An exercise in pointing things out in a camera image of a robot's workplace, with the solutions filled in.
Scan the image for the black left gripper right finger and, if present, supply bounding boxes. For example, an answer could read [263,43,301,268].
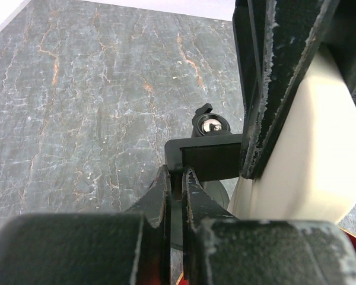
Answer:
[182,167,356,284]

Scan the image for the cream cased smartphone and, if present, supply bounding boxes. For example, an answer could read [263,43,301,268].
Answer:
[228,46,356,223]

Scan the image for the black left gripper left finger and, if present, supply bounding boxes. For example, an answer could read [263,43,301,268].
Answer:
[0,166,171,284]

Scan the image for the black phone stand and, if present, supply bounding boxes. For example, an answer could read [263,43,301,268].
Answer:
[164,103,242,251]

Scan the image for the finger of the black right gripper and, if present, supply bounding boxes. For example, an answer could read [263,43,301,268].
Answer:
[323,1,356,106]
[233,1,339,179]

